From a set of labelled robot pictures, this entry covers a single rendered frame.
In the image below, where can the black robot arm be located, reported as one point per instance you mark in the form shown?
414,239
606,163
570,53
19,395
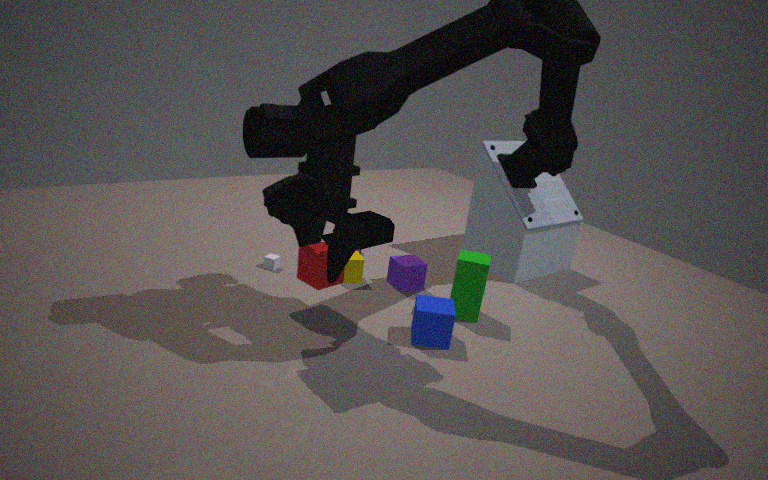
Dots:
367,89

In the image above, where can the green block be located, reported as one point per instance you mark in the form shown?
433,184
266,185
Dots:
467,305
471,272

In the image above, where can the red block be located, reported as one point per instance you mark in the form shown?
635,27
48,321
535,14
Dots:
312,266

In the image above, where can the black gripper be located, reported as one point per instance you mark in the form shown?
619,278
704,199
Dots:
352,231

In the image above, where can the blue cube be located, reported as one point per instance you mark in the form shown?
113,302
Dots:
432,322

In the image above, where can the purple block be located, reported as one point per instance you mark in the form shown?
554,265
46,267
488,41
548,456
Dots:
406,273

